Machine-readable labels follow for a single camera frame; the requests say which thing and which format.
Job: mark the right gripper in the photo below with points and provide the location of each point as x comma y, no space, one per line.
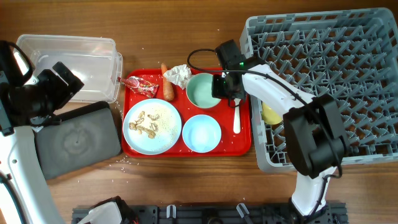
226,88

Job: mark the green bowl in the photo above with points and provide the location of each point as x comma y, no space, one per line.
199,91

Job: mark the white plastic spoon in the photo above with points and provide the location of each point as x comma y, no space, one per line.
237,121

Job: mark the white tissue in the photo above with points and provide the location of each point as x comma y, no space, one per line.
179,75

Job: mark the yellow cup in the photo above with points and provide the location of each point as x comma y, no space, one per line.
269,116

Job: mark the light blue bowl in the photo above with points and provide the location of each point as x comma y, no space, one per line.
201,133

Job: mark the orange carrot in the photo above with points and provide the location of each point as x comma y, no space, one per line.
168,91

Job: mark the light blue plate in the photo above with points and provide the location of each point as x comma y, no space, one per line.
170,127

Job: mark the red snack wrapper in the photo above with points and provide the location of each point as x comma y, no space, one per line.
140,86

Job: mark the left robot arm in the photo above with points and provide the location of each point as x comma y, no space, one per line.
25,196

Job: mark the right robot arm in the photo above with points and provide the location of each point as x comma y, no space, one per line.
315,137

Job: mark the grey dishwasher rack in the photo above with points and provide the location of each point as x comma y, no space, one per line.
350,55

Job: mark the black waste tray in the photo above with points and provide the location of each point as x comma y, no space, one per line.
84,137

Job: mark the red plastic tray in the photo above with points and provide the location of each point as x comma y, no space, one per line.
231,144

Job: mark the clear plastic bin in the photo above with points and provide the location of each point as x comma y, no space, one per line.
94,60

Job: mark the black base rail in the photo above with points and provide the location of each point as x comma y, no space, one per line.
268,213

